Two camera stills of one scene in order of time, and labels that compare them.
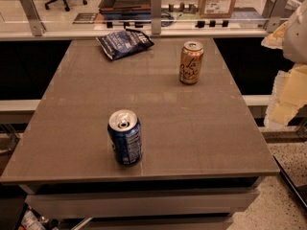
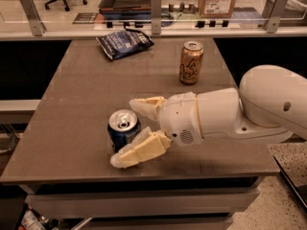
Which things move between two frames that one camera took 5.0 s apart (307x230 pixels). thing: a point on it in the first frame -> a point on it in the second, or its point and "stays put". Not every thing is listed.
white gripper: [295, 37] -> [179, 119]
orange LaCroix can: [191, 59] stays put
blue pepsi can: [126, 136] stays put
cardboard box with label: [217, 1] stays put
